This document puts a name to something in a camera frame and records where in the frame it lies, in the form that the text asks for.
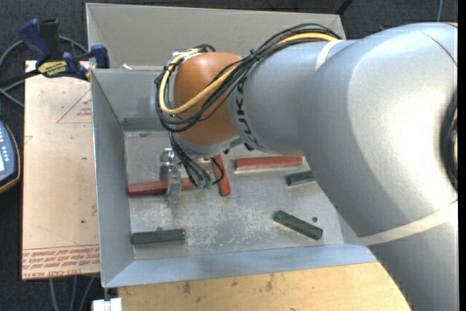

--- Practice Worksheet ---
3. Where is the dark green flat block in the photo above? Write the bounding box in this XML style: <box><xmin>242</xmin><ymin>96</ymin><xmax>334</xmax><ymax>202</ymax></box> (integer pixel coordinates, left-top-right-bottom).
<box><xmin>272</xmin><ymin>210</ymin><xmax>324</xmax><ymax>241</ymax></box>
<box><xmin>131</xmin><ymin>227</ymin><xmax>187</xmax><ymax>245</ymax></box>
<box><xmin>285</xmin><ymin>170</ymin><xmax>316</xmax><ymax>187</ymax></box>

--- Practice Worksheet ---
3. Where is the brown cardboard board red print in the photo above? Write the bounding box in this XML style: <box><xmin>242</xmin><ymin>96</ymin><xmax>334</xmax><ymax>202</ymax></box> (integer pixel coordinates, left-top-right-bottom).
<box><xmin>21</xmin><ymin>60</ymin><xmax>101</xmax><ymax>280</ymax></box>

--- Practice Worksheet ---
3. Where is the grey metal bin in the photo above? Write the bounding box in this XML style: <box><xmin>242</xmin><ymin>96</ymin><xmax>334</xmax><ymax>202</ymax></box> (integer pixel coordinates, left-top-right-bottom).
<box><xmin>85</xmin><ymin>2</ymin><xmax>378</xmax><ymax>288</ymax></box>

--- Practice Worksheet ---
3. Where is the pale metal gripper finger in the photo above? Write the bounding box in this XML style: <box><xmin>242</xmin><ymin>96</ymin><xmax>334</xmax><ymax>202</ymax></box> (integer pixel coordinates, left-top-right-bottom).
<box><xmin>166</xmin><ymin>175</ymin><xmax>183</xmax><ymax>205</ymax></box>
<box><xmin>159</xmin><ymin>148</ymin><xmax>183</xmax><ymax>179</ymax></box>

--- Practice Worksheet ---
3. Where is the red-brown flat block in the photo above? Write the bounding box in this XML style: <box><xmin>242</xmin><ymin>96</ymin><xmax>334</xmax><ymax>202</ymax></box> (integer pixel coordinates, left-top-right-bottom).
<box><xmin>233</xmin><ymin>155</ymin><xmax>304</xmax><ymax>173</ymax></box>
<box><xmin>211</xmin><ymin>154</ymin><xmax>232</xmax><ymax>197</ymax></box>
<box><xmin>127</xmin><ymin>177</ymin><xmax>200</xmax><ymax>197</ymax></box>

